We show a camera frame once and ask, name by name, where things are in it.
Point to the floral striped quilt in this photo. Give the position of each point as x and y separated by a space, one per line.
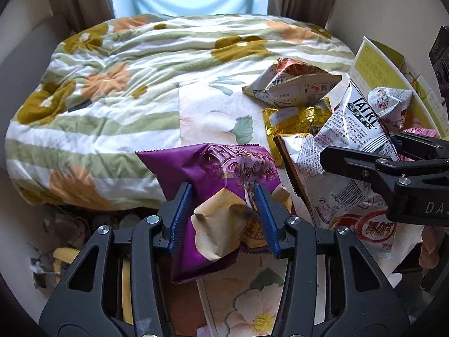
122 77

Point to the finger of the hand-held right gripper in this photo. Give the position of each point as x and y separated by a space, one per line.
350 165
421 145

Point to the purple potato chip bag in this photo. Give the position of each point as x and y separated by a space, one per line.
210 172

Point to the cream floral tablecloth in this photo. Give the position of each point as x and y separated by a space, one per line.
207 112

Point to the white black snack bag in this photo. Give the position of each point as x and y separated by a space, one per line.
357 123

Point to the grey crumpled plastic bag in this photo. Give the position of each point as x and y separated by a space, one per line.
66 226

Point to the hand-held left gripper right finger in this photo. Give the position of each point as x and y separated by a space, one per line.
266 217

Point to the cream orange snack bag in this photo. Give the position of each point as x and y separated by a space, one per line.
291 84

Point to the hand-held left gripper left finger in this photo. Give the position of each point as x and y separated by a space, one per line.
179 217

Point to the yellow green cardboard box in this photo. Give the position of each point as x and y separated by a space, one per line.
371 63

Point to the white red snack bag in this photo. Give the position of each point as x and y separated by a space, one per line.
333 196

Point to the grey snack bag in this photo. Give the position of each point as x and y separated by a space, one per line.
389 100

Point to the person's right hand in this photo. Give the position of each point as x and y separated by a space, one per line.
429 249

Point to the gold foil snack packet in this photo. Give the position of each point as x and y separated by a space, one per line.
294 123

